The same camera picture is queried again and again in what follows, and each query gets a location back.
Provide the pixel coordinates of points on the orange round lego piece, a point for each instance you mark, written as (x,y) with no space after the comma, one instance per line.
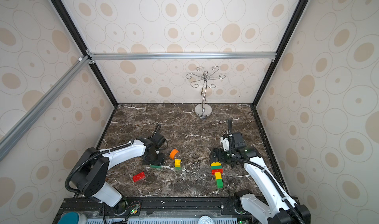
(173,154)

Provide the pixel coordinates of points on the yellow square lego back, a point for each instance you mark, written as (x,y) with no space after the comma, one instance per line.
(215,164)

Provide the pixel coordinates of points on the horizontal aluminium rail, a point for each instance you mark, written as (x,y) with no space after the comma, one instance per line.
(180,56)

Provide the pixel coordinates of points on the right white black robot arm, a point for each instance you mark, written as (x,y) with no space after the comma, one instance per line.
(278,207)

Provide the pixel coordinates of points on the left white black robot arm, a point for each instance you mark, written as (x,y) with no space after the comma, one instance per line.
(88,176)

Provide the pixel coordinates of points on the teal white round object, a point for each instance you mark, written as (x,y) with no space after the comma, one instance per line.
(73,218)

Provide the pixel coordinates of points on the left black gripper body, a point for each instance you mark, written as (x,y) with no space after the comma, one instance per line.
(156,159)

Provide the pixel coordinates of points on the yellow square lego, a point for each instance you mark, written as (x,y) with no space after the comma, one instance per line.
(215,164)
(218,175)
(177,163)

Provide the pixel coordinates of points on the green square lego front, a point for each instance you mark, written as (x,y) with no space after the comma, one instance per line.
(219,183)

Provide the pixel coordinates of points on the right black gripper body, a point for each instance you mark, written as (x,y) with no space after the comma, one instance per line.
(219,157)

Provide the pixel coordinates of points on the red long lego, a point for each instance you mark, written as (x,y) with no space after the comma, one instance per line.
(138,177)
(214,171)

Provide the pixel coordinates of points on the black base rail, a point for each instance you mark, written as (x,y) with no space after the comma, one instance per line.
(158,210)

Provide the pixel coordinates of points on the left slanted aluminium rail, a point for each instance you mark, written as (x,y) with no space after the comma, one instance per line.
(26,122)

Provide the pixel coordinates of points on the chrome hook stand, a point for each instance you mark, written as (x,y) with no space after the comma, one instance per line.
(204,110)

